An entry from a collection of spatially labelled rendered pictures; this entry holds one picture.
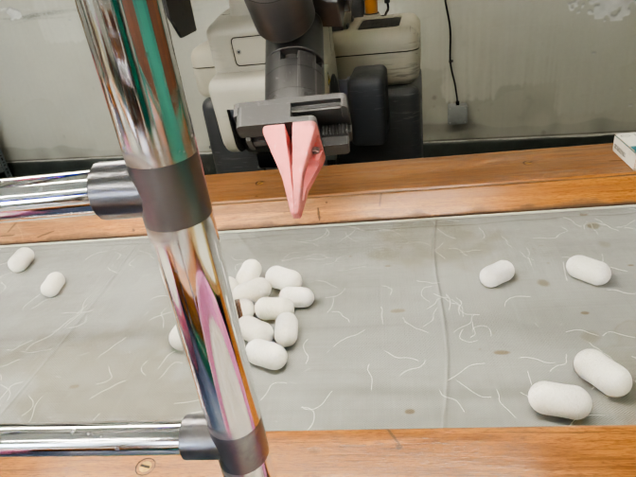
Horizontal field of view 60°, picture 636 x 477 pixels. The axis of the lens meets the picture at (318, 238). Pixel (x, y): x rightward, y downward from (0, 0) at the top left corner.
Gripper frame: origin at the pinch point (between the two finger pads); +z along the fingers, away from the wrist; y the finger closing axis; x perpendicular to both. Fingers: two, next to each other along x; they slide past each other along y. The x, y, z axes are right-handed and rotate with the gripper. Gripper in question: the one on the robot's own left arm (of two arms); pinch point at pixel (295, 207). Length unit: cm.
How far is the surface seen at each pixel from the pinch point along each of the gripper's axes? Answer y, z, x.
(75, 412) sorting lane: -15.7, 16.9, -4.8
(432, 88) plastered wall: 31, -119, 164
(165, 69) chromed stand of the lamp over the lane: 1.9, 8.7, -31.7
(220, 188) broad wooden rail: -12.0, -9.3, 14.7
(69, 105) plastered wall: -144, -135, 172
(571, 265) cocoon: 23.0, 5.8, 3.1
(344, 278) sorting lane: 3.6, 5.3, 5.5
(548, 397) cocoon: 17.1, 16.9, -7.0
